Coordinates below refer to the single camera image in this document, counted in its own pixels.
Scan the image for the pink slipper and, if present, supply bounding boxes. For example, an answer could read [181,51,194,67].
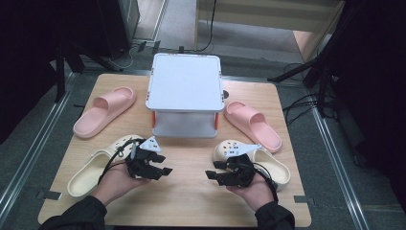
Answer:
[223,101,283,154]
[72,85,138,139]

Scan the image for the person's left hand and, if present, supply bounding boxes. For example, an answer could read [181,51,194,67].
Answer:
[92,161,151,207]

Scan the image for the black curtain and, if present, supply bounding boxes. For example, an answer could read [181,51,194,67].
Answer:
[0,0,65,145]
[331,0,406,199]

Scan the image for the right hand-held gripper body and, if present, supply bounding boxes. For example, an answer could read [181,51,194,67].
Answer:
[221,143,263,189]

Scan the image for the grey tape strip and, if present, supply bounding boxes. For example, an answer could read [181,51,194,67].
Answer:
[36,190,63,201]
[293,195,315,205]

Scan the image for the left hand-held gripper cable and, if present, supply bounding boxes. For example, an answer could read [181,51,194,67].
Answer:
[97,137,145,185]

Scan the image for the black metal stand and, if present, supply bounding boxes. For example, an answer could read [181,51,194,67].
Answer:
[52,41,124,104]

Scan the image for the dark cabinet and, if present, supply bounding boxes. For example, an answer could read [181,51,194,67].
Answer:
[95,0,142,58]

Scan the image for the black floor cables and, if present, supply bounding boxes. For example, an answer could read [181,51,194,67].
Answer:
[282,61,320,126]

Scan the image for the light wooden cabinet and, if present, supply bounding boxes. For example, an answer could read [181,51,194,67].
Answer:
[194,0,346,61]

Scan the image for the white two-tier shoe rack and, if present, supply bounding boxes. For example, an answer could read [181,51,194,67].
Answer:
[145,52,226,139]

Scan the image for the black hanging cable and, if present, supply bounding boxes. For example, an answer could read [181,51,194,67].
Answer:
[191,0,218,54]

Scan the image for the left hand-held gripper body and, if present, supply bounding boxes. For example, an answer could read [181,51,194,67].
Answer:
[124,136,163,180]

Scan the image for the black tripod stand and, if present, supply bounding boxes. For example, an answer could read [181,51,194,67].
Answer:
[267,47,339,116]

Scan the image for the right hand-held gripper cable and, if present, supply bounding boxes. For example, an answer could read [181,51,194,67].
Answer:
[250,161,281,204]

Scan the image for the white floor cable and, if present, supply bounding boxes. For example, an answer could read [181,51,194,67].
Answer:
[108,46,137,70]

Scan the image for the person's right hand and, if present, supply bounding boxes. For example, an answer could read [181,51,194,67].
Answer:
[225,172,276,213]

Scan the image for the metal floor rail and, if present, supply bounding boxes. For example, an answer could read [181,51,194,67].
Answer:
[310,104,372,230]
[0,73,76,221]

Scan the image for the cream clog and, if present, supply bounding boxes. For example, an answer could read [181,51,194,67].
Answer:
[66,133,147,199]
[212,138,292,193]

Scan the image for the hand-held gripper cable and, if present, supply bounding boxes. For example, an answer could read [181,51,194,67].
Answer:
[250,161,281,204]
[97,137,145,185]

